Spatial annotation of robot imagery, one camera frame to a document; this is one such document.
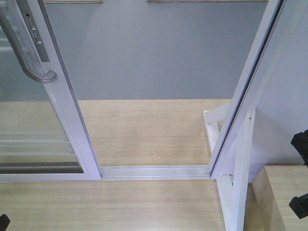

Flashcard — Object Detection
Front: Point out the white triangular support brace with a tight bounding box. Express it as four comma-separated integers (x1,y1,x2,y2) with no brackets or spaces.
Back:
203,103,256,231

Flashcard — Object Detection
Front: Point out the door lock latch plate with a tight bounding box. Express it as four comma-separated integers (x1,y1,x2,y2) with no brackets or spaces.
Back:
23,11,50,63

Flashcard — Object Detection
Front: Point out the white framed sliding glass door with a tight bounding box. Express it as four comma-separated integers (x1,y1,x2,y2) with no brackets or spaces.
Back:
0,0,101,182

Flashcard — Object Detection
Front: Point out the white door frame post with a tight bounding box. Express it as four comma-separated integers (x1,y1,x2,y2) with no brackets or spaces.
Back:
208,0,308,180

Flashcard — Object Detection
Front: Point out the light wooden box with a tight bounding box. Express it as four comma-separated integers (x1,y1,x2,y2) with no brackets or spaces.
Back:
244,166,308,231

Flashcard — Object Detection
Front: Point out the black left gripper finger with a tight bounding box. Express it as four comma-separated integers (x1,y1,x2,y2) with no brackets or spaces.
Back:
0,214,11,231

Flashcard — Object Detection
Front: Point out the light wooden floor platform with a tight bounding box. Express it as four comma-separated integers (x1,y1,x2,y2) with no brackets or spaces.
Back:
0,99,227,231

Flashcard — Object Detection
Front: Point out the grey curved door handle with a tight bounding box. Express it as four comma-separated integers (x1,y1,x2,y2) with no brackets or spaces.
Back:
0,7,58,84

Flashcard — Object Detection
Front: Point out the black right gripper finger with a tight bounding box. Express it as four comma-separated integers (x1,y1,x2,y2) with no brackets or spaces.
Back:
289,193,308,219
291,130,308,166

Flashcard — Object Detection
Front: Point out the aluminium door floor track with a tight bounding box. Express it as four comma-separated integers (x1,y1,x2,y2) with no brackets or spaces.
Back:
101,165,211,180

